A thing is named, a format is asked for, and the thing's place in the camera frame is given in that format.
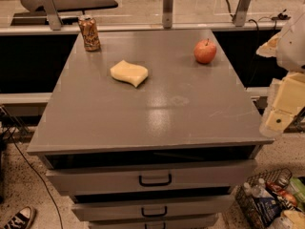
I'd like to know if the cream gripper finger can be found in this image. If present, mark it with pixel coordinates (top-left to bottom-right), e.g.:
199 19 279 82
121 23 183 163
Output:
256 33 280 57
259 73 305 137

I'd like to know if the red apple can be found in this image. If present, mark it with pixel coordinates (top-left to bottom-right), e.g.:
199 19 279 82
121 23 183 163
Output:
193 39 217 64

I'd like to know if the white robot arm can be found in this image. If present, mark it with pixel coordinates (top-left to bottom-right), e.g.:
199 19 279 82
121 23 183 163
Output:
256 4 305 137

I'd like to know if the orange soda can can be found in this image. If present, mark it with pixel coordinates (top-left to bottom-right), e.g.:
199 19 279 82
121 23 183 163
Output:
78 14 101 52

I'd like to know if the clear water bottle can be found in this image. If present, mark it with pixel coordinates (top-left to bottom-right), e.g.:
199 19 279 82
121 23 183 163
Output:
251 178 272 198

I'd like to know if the top drawer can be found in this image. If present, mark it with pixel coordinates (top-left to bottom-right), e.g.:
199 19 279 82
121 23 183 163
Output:
47 159 256 196

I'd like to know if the drawer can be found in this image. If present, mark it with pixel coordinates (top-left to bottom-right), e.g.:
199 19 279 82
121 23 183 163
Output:
88 214 218 229
47 159 256 196
71 195 234 223

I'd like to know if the blue snack bag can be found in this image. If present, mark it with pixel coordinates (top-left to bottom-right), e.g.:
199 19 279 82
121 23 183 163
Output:
254 198 281 226

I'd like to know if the middle drawer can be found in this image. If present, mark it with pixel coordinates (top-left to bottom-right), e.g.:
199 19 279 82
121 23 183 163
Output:
71 195 234 223

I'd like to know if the grey drawer cabinet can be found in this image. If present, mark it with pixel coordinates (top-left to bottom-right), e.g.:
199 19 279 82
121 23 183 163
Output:
26 28 275 229

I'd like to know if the yellow sponge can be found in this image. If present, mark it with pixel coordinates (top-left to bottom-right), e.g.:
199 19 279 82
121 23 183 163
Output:
110 60 149 88

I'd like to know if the bottom drawer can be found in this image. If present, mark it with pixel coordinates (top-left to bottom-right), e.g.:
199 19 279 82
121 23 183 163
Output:
88 214 218 229

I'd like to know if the black white sneaker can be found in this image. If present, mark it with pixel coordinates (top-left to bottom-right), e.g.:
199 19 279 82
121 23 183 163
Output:
1 206 36 229

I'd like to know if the black cable on ledge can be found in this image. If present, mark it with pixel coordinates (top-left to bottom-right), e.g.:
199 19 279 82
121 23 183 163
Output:
222 0 292 33

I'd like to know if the right metal bracket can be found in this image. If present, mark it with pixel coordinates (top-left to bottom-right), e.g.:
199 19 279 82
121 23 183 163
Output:
233 0 251 27

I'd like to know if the metal bracket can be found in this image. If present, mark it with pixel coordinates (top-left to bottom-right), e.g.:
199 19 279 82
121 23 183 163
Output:
162 0 173 29
233 0 251 27
40 0 62 31

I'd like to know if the wire basket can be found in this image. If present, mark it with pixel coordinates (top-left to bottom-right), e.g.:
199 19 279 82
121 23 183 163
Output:
235 168 297 229

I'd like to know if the middle metal bracket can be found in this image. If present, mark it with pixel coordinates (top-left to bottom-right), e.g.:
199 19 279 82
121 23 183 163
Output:
162 0 173 29

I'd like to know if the left metal bracket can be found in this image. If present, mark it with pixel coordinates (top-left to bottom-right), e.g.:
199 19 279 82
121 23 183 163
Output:
40 0 62 31

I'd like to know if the black floor cable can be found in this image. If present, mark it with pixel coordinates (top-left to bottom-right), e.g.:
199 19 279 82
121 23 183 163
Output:
3 124 65 229

